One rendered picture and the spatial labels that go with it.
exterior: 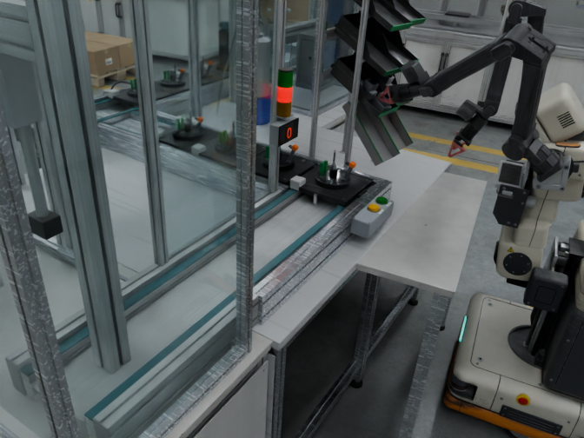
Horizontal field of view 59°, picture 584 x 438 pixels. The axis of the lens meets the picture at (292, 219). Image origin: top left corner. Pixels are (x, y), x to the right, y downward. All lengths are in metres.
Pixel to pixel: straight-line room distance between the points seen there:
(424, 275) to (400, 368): 0.97
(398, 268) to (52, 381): 1.18
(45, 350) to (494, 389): 1.85
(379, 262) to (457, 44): 4.28
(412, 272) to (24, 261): 1.27
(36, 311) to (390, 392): 1.94
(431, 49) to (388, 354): 3.89
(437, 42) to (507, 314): 3.73
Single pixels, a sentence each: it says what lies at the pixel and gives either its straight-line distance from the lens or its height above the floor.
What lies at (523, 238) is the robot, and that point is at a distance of 2.16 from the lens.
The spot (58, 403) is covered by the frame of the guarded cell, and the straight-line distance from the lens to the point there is 0.95.
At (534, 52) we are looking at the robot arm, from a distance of 1.63.
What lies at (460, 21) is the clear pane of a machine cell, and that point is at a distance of 5.82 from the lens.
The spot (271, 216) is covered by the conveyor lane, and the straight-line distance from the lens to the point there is 1.87.
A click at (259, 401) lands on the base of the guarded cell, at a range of 1.55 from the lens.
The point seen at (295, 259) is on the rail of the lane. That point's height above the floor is 0.96.
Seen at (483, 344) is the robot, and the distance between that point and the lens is 2.47.
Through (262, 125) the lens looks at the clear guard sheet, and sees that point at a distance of 1.77.
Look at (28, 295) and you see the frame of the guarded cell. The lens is 0.80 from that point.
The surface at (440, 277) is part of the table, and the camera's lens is 1.77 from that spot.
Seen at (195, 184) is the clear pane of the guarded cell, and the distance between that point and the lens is 0.98.
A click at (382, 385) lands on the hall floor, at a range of 2.55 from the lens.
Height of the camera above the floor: 1.85
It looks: 31 degrees down
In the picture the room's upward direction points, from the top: 4 degrees clockwise
